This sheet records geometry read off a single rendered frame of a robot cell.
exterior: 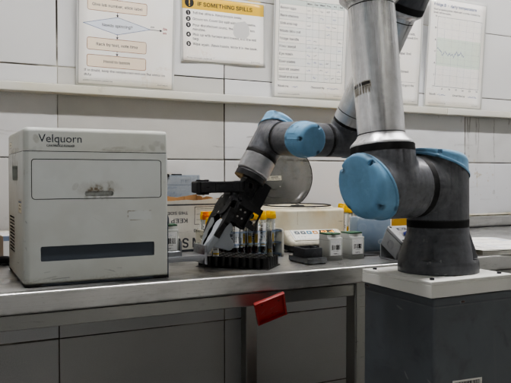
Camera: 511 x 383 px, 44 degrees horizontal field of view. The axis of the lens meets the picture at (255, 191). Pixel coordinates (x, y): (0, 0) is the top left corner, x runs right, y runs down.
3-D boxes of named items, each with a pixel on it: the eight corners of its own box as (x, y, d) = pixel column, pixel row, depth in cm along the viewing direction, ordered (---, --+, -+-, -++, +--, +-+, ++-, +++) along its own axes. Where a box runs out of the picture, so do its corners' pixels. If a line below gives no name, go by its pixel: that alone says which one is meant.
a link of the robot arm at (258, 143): (280, 107, 140) (259, 108, 148) (258, 150, 138) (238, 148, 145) (304, 126, 145) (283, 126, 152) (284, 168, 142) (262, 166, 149)
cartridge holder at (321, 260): (307, 264, 149) (307, 249, 149) (288, 260, 157) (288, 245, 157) (327, 263, 151) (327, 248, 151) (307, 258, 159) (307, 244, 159)
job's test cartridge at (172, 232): (160, 257, 132) (160, 226, 132) (153, 254, 136) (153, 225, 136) (179, 256, 134) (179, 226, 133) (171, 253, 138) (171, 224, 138)
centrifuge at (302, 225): (277, 253, 170) (277, 207, 170) (245, 242, 198) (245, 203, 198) (359, 250, 177) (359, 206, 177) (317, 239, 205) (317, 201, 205)
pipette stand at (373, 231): (360, 256, 164) (360, 217, 164) (347, 253, 170) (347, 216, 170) (393, 254, 168) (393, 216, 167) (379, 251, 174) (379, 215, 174)
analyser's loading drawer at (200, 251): (111, 270, 126) (111, 245, 126) (103, 266, 132) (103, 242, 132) (207, 264, 135) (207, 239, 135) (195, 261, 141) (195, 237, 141)
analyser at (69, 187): (23, 288, 118) (22, 125, 117) (8, 269, 142) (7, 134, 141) (181, 276, 132) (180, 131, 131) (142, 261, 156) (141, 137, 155)
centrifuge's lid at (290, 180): (248, 137, 199) (240, 142, 207) (251, 217, 197) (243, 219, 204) (312, 138, 206) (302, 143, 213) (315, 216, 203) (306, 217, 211)
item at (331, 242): (328, 261, 155) (328, 233, 155) (318, 258, 159) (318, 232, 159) (342, 260, 157) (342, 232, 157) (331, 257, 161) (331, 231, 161)
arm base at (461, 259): (496, 273, 117) (496, 219, 117) (422, 277, 113) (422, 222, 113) (450, 264, 131) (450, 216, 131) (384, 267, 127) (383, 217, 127)
